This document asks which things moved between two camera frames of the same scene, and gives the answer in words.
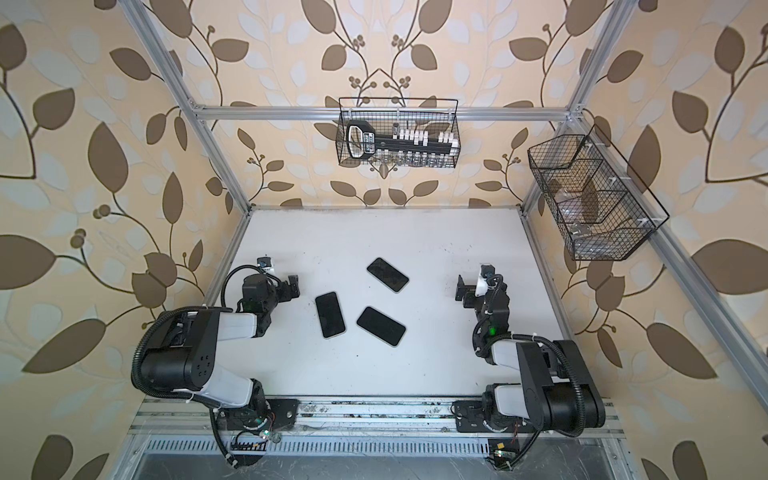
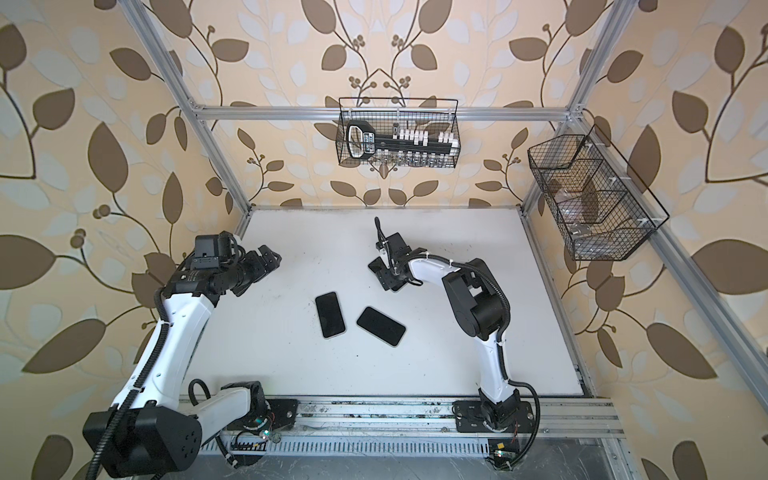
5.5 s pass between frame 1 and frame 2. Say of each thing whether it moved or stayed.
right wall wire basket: stayed
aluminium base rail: stayed
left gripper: moved
